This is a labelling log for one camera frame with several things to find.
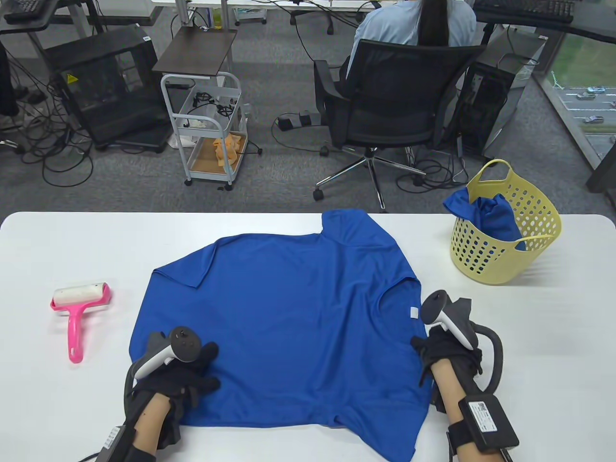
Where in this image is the person's right hand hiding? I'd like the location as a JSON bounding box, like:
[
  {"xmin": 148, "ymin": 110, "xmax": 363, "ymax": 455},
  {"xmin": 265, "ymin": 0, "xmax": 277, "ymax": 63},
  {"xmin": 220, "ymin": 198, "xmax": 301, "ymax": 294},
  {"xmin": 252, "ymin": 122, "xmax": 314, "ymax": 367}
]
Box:
[{"xmin": 410, "ymin": 327, "xmax": 483, "ymax": 386}]

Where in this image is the person's left hand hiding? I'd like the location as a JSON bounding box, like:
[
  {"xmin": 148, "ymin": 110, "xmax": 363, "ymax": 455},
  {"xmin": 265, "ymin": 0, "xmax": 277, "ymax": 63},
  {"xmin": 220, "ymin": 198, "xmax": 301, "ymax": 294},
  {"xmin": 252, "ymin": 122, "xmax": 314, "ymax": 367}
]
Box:
[{"xmin": 130, "ymin": 342, "xmax": 222, "ymax": 425}]

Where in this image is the pink lint roller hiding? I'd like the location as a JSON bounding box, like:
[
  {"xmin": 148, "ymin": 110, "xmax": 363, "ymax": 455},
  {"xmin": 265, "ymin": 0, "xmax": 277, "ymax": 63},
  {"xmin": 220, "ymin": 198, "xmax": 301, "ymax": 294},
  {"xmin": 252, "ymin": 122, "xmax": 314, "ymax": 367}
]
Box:
[{"xmin": 51, "ymin": 282, "xmax": 112, "ymax": 364}]

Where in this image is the blue t-shirt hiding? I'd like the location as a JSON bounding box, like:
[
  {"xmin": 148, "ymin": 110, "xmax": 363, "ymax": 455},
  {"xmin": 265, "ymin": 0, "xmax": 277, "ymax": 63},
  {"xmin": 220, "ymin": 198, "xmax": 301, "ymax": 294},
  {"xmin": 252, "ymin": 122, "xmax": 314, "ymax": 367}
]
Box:
[
  {"xmin": 443, "ymin": 187, "xmax": 527, "ymax": 252},
  {"xmin": 129, "ymin": 208, "xmax": 434, "ymax": 462}
]

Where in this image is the person's right forearm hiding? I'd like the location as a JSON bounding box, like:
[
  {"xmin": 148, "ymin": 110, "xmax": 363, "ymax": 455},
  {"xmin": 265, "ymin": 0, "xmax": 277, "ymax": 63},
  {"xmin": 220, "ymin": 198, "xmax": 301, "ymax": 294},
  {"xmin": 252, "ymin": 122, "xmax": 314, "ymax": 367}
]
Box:
[{"xmin": 431, "ymin": 361, "xmax": 478, "ymax": 453}]

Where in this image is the person's left forearm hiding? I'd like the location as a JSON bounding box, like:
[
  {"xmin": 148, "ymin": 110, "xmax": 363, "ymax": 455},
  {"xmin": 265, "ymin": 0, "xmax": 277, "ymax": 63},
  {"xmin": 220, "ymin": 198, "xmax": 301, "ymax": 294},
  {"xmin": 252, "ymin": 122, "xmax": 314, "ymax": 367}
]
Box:
[{"xmin": 132, "ymin": 394, "xmax": 172, "ymax": 454}]

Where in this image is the dark grey left hand controller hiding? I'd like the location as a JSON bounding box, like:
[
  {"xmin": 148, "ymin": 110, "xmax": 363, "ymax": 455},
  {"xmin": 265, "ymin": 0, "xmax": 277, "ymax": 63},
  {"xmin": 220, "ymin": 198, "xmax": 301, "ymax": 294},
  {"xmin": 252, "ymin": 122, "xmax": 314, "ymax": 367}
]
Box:
[{"xmin": 134, "ymin": 326, "xmax": 203, "ymax": 381}]

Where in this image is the dark grey hand controller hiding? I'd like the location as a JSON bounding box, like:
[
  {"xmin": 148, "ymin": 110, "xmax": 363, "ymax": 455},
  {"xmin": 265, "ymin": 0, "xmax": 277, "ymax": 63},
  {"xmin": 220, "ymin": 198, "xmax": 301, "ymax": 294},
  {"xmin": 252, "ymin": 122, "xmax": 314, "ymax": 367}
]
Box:
[
  {"xmin": 422, "ymin": 290, "xmax": 479, "ymax": 351},
  {"xmin": 134, "ymin": 326, "xmax": 203, "ymax": 381}
]

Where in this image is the dark grey right hand controller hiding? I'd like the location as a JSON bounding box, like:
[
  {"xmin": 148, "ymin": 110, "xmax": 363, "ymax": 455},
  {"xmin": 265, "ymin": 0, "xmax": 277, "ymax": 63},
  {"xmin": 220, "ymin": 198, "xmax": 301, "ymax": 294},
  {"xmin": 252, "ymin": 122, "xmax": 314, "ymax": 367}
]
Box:
[{"xmin": 422, "ymin": 290, "xmax": 479, "ymax": 351}]

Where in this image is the yellow perforated plastic basket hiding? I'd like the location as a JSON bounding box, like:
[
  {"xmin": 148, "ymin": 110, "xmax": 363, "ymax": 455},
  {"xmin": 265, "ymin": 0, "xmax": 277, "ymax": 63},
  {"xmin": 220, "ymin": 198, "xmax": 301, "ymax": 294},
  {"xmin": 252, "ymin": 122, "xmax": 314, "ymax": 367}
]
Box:
[{"xmin": 450, "ymin": 159, "xmax": 563, "ymax": 285}]

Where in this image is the orange cloth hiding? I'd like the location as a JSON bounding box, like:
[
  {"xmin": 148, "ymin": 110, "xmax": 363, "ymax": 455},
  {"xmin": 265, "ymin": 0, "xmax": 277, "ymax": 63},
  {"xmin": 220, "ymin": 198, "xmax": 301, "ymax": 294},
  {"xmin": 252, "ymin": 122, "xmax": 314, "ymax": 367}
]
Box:
[{"xmin": 213, "ymin": 135, "xmax": 244, "ymax": 168}]

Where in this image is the white rolling cart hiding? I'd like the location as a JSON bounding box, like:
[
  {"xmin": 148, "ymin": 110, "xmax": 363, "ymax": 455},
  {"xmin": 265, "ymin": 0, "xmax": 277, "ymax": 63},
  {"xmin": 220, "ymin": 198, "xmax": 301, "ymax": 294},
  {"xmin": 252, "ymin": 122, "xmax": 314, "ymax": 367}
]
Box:
[{"xmin": 160, "ymin": 72, "xmax": 251, "ymax": 191}]

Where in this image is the black mesh office chair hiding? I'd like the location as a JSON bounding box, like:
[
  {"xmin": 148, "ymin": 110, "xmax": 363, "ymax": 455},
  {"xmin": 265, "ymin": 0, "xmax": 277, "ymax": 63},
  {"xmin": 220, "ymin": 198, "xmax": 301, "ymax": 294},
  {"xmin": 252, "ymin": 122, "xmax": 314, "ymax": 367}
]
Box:
[{"xmin": 314, "ymin": 38, "xmax": 488, "ymax": 214}]

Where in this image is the black computer tower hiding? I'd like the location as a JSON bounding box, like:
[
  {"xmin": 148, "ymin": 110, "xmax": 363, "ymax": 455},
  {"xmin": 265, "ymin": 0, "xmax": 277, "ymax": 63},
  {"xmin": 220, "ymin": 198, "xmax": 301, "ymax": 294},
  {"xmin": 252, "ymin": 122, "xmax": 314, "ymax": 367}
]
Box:
[{"xmin": 462, "ymin": 29, "xmax": 548, "ymax": 157}]

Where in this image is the black foot pedal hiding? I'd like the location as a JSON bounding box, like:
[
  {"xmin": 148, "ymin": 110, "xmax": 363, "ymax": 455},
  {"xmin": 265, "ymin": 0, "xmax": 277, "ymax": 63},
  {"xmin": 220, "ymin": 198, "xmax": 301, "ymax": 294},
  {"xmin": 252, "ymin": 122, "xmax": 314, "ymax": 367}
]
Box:
[{"xmin": 278, "ymin": 111, "xmax": 325, "ymax": 131}]

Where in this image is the brown side table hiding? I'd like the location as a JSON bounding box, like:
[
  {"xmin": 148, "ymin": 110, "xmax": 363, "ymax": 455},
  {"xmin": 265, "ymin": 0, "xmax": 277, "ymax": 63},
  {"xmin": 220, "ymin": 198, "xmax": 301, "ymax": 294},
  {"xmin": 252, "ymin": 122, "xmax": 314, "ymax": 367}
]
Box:
[{"xmin": 153, "ymin": 27, "xmax": 238, "ymax": 80}]

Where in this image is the black keyboard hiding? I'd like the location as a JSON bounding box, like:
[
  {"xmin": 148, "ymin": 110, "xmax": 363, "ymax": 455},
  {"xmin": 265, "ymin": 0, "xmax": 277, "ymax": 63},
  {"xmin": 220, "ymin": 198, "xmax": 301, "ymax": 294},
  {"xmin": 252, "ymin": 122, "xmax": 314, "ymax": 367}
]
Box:
[
  {"xmin": 474, "ymin": 0, "xmax": 576, "ymax": 24},
  {"xmin": 4, "ymin": 0, "xmax": 57, "ymax": 24}
]

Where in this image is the black open computer case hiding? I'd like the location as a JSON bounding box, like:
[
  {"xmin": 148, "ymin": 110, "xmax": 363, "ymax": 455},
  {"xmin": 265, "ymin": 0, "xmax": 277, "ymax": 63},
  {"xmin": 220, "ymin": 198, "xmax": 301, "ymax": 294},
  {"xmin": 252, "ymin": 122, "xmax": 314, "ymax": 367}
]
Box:
[{"xmin": 43, "ymin": 25, "xmax": 174, "ymax": 152}]

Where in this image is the black desk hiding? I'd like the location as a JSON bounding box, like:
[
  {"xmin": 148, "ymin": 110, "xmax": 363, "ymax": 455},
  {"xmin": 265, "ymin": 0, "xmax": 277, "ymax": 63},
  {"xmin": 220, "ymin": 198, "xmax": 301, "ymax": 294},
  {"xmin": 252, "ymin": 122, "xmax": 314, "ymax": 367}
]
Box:
[
  {"xmin": 0, "ymin": 0, "xmax": 162, "ymax": 37},
  {"xmin": 469, "ymin": 0, "xmax": 616, "ymax": 46}
]

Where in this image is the white desk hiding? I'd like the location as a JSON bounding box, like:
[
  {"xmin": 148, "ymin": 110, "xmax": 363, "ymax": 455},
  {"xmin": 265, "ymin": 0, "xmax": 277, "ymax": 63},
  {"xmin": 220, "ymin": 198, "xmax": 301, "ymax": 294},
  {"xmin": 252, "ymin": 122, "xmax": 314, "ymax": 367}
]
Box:
[{"xmin": 153, "ymin": 0, "xmax": 381, "ymax": 27}]

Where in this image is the small white storage cart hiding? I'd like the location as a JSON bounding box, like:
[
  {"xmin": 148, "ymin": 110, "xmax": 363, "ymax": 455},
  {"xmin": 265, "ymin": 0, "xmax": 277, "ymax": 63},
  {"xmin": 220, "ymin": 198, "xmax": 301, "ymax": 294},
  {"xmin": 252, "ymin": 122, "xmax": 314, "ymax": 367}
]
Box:
[{"xmin": 234, "ymin": 6, "xmax": 268, "ymax": 26}]

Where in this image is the black left glove cable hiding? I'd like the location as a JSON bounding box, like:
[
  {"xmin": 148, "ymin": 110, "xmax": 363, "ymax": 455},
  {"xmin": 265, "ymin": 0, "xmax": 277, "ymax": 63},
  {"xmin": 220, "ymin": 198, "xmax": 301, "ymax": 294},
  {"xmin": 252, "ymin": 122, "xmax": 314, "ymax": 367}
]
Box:
[{"xmin": 77, "ymin": 361, "xmax": 145, "ymax": 462}]

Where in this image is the black glove cable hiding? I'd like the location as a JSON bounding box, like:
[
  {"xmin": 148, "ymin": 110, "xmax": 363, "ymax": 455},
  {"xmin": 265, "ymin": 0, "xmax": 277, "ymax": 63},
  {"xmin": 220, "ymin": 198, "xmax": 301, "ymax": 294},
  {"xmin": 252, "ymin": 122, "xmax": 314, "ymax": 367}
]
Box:
[
  {"xmin": 77, "ymin": 361, "xmax": 145, "ymax": 462},
  {"xmin": 474, "ymin": 321, "xmax": 515, "ymax": 462}
]

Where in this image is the black right glove cable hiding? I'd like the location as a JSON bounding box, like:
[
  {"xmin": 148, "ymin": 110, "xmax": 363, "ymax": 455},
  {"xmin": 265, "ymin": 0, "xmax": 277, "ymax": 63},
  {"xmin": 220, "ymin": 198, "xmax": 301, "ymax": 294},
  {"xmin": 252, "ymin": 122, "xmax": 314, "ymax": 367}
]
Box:
[{"xmin": 474, "ymin": 321, "xmax": 515, "ymax": 462}]

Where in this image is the black right wrist camera strap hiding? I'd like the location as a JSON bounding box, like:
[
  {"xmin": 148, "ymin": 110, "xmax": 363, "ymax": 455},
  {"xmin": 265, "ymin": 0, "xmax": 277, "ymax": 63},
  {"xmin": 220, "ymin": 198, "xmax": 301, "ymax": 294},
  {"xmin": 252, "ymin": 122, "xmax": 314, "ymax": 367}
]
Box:
[{"xmin": 445, "ymin": 395, "xmax": 520, "ymax": 454}]

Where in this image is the black wrist camera strap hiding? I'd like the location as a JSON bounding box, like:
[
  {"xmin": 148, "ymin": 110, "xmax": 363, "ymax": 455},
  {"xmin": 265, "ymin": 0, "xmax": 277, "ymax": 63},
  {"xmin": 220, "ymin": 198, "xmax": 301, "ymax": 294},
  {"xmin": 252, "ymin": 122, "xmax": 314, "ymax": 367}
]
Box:
[
  {"xmin": 96, "ymin": 423, "xmax": 155, "ymax": 462},
  {"xmin": 445, "ymin": 395, "xmax": 520, "ymax": 454}
]

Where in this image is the black left wrist camera strap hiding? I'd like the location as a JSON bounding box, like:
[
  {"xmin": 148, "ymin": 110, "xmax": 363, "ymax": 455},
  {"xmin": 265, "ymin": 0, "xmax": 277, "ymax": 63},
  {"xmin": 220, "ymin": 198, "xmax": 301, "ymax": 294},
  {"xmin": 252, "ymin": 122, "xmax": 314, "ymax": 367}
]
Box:
[{"xmin": 96, "ymin": 423, "xmax": 155, "ymax": 462}]

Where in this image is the tangle of black cables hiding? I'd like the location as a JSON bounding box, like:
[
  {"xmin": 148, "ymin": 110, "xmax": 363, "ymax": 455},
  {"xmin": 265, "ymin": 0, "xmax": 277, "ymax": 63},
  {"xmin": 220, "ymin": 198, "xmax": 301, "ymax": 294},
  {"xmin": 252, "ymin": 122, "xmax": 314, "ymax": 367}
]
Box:
[
  {"xmin": 397, "ymin": 142, "xmax": 470, "ymax": 189},
  {"xmin": 0, "ymin": 77, "xmax": 94, "ymax": 188}
]

